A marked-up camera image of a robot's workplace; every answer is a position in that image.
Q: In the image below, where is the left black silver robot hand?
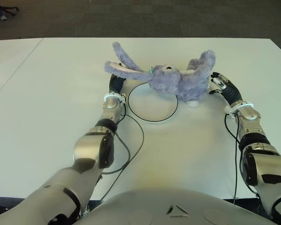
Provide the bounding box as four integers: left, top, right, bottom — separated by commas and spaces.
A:
108, 74, 126, 96

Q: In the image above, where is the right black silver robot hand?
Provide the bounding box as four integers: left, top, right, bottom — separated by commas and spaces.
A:
208, 72, 243, 107

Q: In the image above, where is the purple plush rabbit doll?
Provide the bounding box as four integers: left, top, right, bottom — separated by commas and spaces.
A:
104, 42, 216, 108

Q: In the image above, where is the white plate black rim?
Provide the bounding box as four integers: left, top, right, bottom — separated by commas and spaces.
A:
127, 82, 179, 123

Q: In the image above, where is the silver robot torso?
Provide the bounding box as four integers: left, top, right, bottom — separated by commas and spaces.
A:
74, 187, 279, 225

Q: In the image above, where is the black office chair base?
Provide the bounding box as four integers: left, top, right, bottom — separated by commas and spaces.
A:
0, 5, 20, 17

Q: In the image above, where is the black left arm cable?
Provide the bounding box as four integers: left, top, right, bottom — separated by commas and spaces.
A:
100, 103, 145, 203

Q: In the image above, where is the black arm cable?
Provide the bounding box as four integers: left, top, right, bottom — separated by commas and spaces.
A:
223, 112, 241, 205
100, 103, 145, 203

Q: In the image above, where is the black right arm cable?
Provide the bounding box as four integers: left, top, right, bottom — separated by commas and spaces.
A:
223, 112, 241, 205

